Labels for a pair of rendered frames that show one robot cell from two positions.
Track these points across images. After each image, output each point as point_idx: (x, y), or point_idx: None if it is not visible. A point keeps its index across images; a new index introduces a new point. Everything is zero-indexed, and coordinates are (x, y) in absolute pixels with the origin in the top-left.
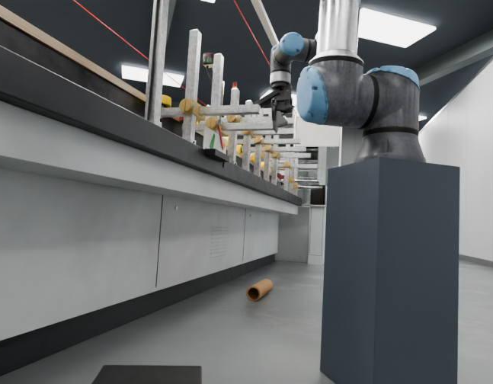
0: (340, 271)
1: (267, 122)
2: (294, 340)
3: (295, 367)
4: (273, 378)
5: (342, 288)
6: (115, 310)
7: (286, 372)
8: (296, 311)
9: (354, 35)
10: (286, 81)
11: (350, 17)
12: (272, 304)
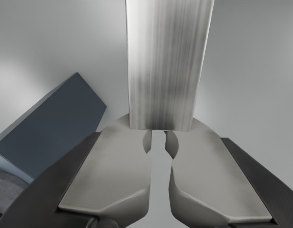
0: (34, 107)
1: (128, 84)
2: (122, 50)
3: (73, 58)
4: (51, 48)
5: (37, 104)
6: None
7: (62, 54)
8: (218, 39)
9: None
10: None
11: None
12: (245, 5)
